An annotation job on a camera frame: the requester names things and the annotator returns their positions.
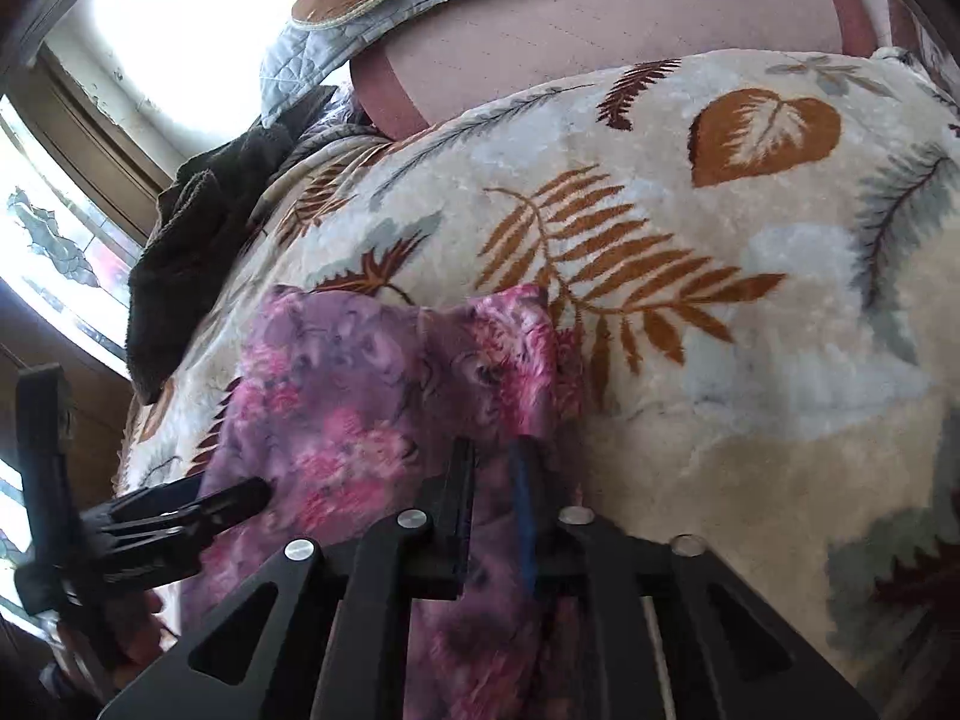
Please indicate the person's left hand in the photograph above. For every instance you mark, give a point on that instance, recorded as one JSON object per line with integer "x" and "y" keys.
{"x": 146, "y": 619}

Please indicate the leaf print fleece blanket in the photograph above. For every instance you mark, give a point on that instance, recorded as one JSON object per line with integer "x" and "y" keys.
{"x": 750, "y": 315}

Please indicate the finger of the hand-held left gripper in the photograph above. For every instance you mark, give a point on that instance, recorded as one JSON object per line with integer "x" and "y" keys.
{"x": 217, "y": 501}
{"x": 165, "y": 551}

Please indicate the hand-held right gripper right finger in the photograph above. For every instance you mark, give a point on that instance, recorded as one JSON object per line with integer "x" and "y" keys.
{"x": 525, "y": 514}

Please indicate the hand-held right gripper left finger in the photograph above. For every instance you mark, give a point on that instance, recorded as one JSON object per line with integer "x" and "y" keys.
{"x": 450, "y": 517}

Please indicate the pink quilted pillow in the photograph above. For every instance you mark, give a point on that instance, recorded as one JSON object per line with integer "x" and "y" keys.
{"x": 600, "y": 22}

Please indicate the striped pink bed sheet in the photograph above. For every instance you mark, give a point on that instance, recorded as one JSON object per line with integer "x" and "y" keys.
{"x": 892, "y": 22}

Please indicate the wooden framed window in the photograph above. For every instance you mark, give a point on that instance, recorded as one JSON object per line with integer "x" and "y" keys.
{"x": 82, "y": 120}

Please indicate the purple floral garment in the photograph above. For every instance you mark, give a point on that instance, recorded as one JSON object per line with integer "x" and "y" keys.
{"x": 352, "y": 405}

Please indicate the dark brown cloth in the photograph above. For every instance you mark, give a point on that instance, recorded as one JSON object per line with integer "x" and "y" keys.
{"x": 187, "y": 255}

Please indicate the grey quilted cover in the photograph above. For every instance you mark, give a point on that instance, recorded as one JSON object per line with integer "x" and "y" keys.
{"x": 300, "y": 64}

